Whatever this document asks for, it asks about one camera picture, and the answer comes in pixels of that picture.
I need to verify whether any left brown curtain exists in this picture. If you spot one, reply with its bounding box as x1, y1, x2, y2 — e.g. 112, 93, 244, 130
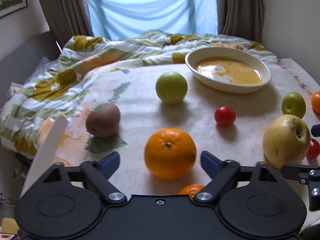
39, 0, 94, 47

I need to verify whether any light blue window cloth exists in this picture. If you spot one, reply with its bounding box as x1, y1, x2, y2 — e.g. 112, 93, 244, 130
87, 0, 217, 40

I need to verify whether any large green apple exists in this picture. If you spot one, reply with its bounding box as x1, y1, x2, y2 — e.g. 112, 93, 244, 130
156, 72, 188, 105

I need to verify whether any brown curtain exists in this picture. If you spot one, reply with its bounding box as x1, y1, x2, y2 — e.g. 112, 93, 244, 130
39, 0, 94, 47
216, 0, 263, 42

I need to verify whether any right brown curtain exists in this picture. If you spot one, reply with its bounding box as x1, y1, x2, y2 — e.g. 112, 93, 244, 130
216, 0, 263, 42

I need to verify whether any brown kiwi with sticker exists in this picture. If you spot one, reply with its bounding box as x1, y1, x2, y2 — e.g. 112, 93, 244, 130
86, 103, 120, 138

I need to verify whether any small green apple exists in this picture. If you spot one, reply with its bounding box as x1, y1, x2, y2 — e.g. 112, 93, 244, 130
281, 92, 306, 119

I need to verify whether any yellow pear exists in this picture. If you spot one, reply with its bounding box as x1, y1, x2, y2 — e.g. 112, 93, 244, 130
263, 114, 311, 169

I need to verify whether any white chair back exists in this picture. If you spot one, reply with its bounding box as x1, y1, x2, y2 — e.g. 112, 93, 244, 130
20, 116, 68, 198

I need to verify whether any cream oval bowl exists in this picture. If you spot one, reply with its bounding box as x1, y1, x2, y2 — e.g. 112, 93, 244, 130
185, 47, 272, 94

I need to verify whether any large orange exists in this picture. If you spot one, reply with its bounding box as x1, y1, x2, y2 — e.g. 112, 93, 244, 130
144, 127, 197, 180

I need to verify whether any floral striped quilt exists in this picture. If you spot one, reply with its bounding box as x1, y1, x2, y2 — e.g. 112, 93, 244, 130
1, 30, 277, 159

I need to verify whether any white box by bed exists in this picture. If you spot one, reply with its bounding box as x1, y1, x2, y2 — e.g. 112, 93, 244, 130
7, 82, 23, 100

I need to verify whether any small mandarin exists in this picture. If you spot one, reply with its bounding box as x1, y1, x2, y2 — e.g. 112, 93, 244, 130
177, 183, 204, 199

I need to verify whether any grey bed headboard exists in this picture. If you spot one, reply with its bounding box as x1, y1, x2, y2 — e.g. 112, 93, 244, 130
0, 31, 61, 106

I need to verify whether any red cherry tomato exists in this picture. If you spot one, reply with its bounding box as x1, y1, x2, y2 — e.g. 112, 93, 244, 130
214, 106, 236, 126

